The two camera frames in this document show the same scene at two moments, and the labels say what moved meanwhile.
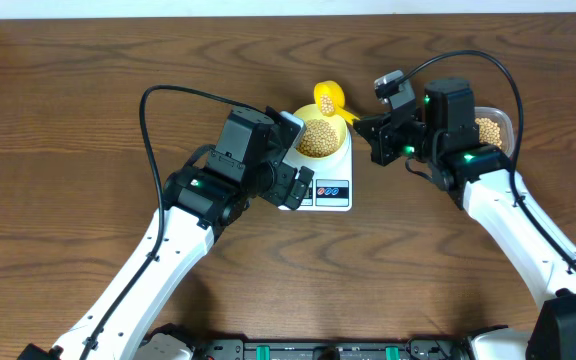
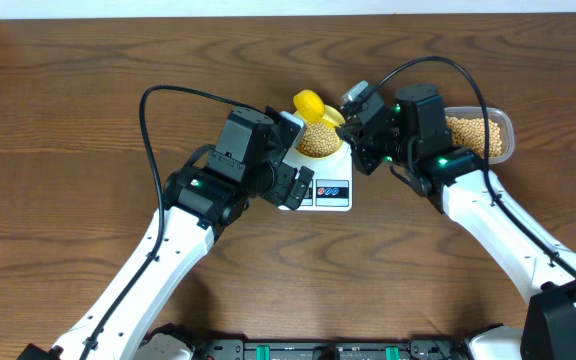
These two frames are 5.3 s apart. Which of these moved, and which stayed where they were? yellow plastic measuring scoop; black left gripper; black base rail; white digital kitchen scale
Moved: yellow plastic measuring scoop
Stayed: white digital kitchen scale; black left gripper; black base rail
